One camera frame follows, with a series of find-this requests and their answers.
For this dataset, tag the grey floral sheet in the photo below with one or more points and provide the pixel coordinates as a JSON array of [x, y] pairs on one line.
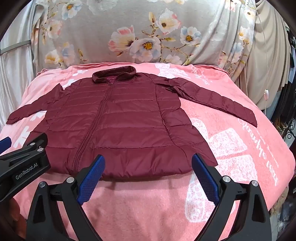
[[138, 27]]

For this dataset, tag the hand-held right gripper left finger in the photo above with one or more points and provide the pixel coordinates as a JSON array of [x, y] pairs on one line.
[[91, 178]]

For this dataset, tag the maroon puffer jacket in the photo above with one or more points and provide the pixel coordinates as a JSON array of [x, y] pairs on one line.
[[127, 120]]

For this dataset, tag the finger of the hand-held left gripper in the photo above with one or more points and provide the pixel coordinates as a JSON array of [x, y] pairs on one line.
[[37, 141], [5, 143]]

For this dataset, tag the pink blanket with white print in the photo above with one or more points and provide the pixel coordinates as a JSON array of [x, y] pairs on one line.
[[150, 208]]

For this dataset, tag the beige curtain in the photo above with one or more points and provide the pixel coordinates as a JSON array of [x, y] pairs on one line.
[[266, 58]]

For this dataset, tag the person's left hand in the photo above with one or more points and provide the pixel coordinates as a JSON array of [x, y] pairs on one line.
[[18, 217]]

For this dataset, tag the white satin curtain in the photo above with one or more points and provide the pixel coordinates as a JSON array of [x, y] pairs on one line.
[[16, 76]]

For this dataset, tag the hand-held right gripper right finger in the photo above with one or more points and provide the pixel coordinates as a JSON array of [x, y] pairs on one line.
[[205, 178]]

